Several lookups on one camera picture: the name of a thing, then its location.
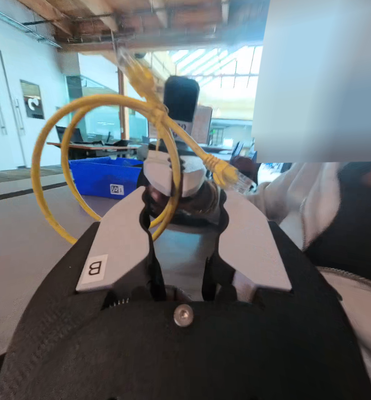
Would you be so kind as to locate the person's right forearm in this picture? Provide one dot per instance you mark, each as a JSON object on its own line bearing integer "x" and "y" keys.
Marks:
{"x": 282, "y": 200}

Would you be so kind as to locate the wooden office desk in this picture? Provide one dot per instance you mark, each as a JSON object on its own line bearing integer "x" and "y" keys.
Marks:
{"x": 88, "y": 146}

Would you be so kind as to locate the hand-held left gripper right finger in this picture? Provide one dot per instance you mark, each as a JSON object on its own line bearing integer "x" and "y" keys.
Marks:
{"x": 254, "y": 250}

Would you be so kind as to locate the person's black shirt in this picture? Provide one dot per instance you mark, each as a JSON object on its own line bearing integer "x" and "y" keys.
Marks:
{"x": 354, "y": 234}

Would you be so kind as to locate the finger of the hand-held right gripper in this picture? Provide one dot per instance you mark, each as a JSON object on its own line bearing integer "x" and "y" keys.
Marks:
{"x": 157, "y": 172}
{"x": 193, "y": 175}

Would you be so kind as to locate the blue storage bin white label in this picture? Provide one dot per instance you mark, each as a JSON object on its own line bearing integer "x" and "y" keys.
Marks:
{"x": 91, "y": 178}

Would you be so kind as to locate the glass skylight roof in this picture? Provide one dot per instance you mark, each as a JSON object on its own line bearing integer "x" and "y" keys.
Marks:
{"x": 229, "y": 68}

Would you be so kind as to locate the framed wall picture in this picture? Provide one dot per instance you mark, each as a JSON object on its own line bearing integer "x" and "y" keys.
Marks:
{"x": 32, "y": 100}

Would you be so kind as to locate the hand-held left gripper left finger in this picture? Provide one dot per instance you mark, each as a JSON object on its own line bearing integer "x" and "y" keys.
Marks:
{"x": 120, "y": 247}

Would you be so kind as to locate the grey desk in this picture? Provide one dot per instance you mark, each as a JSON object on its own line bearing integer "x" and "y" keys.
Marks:
{"x": 17, "y": 265}

